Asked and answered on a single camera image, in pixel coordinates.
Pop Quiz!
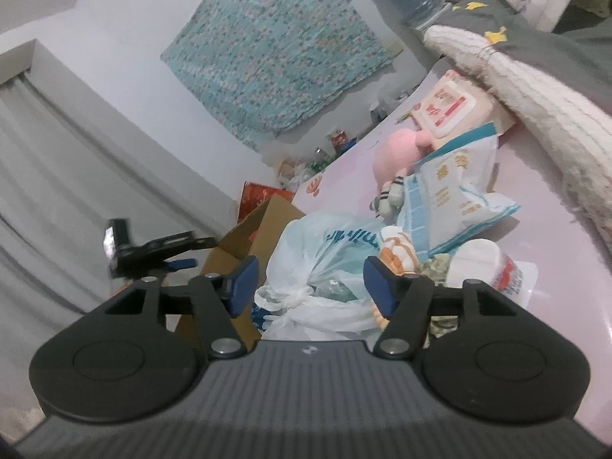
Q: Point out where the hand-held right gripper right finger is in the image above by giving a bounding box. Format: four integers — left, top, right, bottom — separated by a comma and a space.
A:
363, 256, 522, 359

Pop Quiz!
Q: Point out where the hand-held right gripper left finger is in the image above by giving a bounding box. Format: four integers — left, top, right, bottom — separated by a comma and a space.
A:
103, 256, 261, 359

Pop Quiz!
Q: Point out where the orange striped cloth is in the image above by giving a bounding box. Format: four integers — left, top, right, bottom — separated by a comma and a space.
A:
370, 232, 417, 328

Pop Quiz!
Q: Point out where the brown cardboard box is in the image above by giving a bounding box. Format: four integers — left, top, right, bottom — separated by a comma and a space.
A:
174, 195, 307, 345

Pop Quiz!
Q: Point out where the green scrunchie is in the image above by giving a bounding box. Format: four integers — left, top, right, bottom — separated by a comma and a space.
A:
415, 252, 462, 345

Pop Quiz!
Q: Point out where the white knotted plastic bag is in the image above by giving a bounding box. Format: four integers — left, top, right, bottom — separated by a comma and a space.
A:
251, 213, 383, 342

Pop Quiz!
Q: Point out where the white cotton pad pack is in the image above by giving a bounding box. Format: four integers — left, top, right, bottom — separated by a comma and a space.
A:
447, 239, 539, 307

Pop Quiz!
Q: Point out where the blue white mask packet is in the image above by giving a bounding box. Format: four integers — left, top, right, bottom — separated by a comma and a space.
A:
397, 122, 522, 256

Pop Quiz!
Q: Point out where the pink plush toy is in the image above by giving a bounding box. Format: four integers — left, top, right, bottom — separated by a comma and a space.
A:
368, 129, 436, 221

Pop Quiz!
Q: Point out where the red patterned box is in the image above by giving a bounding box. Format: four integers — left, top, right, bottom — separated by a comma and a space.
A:
238, 182, 295, 223

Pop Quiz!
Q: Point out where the grey curtain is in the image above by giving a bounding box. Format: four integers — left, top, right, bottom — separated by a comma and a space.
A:
0, 41, 240, 441

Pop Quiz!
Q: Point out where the small red packet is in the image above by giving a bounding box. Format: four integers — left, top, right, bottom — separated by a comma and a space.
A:
327, 130, 358, 155

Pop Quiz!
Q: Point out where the clear plastic bag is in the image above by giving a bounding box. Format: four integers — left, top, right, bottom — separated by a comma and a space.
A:
370, 88, 407, 120

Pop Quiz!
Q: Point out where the red white wet wipes pack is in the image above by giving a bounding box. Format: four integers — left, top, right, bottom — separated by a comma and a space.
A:
409, 69, 517, 142

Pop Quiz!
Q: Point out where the teal floral cloth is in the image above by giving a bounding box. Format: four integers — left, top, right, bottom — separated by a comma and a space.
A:
160, 0, 400, 151

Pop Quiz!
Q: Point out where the white quilted blanket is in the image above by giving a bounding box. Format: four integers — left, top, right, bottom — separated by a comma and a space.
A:
423, 24, 612, 249

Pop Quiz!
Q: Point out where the grey blanket with yellow prints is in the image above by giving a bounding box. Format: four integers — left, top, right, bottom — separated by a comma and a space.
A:
421, 0, 612, 120

